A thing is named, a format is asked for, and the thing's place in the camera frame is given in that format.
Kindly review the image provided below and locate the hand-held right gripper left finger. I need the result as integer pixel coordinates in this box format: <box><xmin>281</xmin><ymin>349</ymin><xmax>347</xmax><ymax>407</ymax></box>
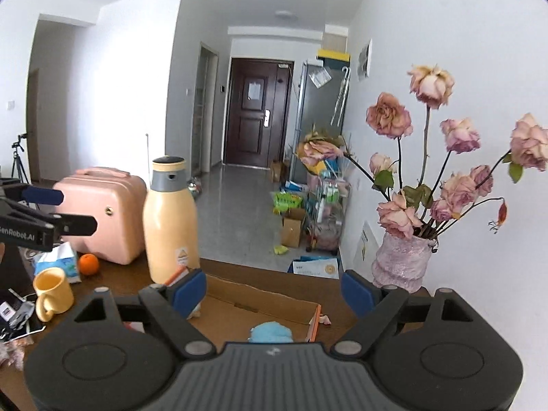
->
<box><xmin>74</xmin><ymin>268</ymin><xmax>215</xmax><ymax>361</ymax></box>

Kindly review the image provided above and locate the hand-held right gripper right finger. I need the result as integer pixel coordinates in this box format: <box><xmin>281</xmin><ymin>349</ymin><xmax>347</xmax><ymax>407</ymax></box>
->
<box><xmin>333</xmin><ymin>269</ymin><xmax>475</xmax><ymax>359</ymax></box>

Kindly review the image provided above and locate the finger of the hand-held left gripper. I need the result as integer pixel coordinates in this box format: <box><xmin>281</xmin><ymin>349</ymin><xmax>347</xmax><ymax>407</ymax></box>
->
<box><xmin>8</xmin><ymin>205</ymin><xmax>99</xmax><ymax>238</ymax></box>
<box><xmin>0</xmin><ymin>182</ymin><xmax>65</xmax><ymax>207</ymax></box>

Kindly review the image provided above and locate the red cardboard box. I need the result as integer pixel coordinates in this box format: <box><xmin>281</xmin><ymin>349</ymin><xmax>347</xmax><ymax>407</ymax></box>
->
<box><xmin>122</xmin><ymin>271</ymin><xmax>322</xmax><ymax>344</ymax></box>

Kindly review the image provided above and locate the light blue cloth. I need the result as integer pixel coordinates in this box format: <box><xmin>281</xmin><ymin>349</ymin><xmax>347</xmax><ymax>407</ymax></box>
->
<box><xmin>249</xmin><ymin>321</ymin><xmax>294</xmax><ymax>344</ymax></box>

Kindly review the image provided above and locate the pink hard-shell suitcase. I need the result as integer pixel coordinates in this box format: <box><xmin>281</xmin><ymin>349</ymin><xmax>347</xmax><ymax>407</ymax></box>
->
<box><xmin>53</xmin><ymin>166</ymin><xmax>148</xmax><ymax>265</ymax></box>

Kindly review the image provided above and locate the blue tissue pack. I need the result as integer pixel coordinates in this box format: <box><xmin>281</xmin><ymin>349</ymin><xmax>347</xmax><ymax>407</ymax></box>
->
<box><xmin>32</xmin><ymin>242</ymin><xmax>82</xmax><ymax>286</ymax></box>

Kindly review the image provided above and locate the orange fruit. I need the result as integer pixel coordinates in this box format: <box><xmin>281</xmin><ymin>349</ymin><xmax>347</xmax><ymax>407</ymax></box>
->
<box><xmin>78</xmin><ymin>253</ymin><xmax>101</xmax><ymax>276</ymax></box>

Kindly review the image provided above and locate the white leaning poster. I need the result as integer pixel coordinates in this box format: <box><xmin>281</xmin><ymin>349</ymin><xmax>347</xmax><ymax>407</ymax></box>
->
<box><xmin>353</xmin><ymin>221</ymin><xmax>380</xmax><ymax>273</ymax></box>

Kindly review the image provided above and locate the white blue paper sheet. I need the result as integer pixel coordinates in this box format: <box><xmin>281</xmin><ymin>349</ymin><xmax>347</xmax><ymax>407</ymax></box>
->
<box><xmin>292</xmin><ymin>256</ymin><xmax>341</xmax><ymax>280</ymax></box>

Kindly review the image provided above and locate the pink textured vase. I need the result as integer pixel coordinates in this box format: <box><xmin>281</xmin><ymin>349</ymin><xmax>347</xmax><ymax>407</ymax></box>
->
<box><xmin>371</xmin><ymin>230</ymin><xmax>438</xmax><ymax>294</ymax></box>

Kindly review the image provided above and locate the yellow mug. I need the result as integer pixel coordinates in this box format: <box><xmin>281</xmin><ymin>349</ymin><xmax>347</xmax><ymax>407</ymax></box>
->
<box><xmin>33</xmin><ymin>266</ymin><xmax>75</xmax><ymax>323</ymax></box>

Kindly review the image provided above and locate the yellow thermos bottle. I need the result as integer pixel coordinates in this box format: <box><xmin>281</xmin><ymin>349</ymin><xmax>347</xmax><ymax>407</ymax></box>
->
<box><xmin>142</xmin><ymin>156</ymin><xmax>201</xmax><ymax>286</ymax></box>

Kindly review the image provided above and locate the black white clutter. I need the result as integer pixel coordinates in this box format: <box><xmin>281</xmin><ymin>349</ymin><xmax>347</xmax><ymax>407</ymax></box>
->
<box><xmin>0</xmin><ymin>289</ymin><xmax>46</xmax><ymax>340</ymax></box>

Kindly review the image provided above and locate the green snack packet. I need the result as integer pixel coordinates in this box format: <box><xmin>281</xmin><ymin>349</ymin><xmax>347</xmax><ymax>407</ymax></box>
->
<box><xmin>272</xmin><ymin>191</ymin><xmax>303</xmax><ymax>215</ymax></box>

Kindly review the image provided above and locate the dark brown entrance door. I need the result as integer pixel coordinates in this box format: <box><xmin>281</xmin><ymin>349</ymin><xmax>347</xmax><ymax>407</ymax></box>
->
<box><xmin>222</xmin><ymin>56</ymin><xmax>296</xmax><ymax>168</ymax></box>

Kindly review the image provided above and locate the grey refrigerator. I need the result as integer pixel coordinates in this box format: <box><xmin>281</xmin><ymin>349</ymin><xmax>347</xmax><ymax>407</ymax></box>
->
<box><xmin>290</xmin><ymin>62</ymin><xmax>350</xmax><ymax>185</ymax></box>

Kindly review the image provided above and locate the white umbrella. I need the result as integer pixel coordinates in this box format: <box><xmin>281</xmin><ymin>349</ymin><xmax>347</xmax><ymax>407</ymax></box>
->
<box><xmin>330</xmin><ymin>67</ymin><xmax>351</xmax><ymax>126</ymax></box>

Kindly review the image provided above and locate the dried pink rose bouquet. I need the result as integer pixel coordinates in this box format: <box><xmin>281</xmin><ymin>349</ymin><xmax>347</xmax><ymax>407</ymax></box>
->
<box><xmin>297</xmin><ymin>64</ymin><xmax>548</xmax><ymax>241</ymax></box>

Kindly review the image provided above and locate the clear plastic bag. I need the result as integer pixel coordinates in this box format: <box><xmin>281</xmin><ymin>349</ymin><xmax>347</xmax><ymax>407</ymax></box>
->
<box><xmin>309</xmin><ymin>66</ymin><xmax>333</xmax><ymax>89</ymax></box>

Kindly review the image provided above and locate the yellow box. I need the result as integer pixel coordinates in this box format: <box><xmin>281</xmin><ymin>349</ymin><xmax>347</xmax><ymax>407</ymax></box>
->
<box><xmin>316</xmin><ymin>48</ymin><xmax>351</xmax><ymax>63</ymax></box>

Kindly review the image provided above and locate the black camera tripod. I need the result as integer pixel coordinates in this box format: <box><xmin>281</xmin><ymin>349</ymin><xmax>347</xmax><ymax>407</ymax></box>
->
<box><xmin>10</xmin><ymin>133</ymin><xmax>33</xmax><ymax>187</ymax></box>

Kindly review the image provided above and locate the wire storage cart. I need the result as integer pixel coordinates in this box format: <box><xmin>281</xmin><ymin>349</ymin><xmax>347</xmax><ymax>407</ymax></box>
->
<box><xmin>306</xmin><ymin>170</ymin><xmax>352</xmax><ymax>252</ymax></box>

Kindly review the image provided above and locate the framed wall panel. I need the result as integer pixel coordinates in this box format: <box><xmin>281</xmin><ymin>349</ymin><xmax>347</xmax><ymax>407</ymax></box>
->
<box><xmin>357</xmin><ymin>38</ymin><xmax>373</xmax><ymax>82</ymax></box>

